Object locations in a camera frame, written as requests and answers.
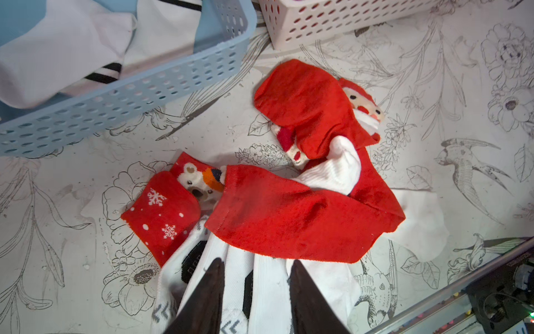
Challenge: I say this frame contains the white sock black stripes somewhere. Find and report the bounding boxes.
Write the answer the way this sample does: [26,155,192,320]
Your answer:
[61,0,202,96]

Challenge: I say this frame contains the light blue plastic basket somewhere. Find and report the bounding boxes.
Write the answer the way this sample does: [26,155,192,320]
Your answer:
[1,1,257,158]

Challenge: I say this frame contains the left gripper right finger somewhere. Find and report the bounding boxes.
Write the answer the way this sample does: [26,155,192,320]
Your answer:
[289,260,350,334]

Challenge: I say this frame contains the white sock chevron pattern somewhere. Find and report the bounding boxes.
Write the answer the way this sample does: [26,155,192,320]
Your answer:
[151,217,362,333]

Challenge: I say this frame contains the plain white sock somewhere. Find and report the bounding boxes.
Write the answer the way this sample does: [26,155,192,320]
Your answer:
[294,136,450,262]

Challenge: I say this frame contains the large plain red sock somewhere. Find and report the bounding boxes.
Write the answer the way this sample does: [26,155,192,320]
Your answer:
[205,148,406,263]

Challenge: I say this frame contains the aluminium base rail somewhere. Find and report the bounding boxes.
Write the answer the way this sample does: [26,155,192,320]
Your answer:
[369,237,533,333]

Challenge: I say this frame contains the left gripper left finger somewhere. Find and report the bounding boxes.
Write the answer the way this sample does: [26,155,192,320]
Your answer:
[164,258,225,334]

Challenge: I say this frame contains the red snowflake sock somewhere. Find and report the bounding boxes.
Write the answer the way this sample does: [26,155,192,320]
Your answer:
[121,153,227,266]

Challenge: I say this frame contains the white plastic basket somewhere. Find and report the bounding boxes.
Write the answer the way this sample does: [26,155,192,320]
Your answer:
[259,0,437,51]

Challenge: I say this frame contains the red santa sock on table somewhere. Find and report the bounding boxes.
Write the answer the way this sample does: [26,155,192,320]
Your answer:
[254,59,384,170]

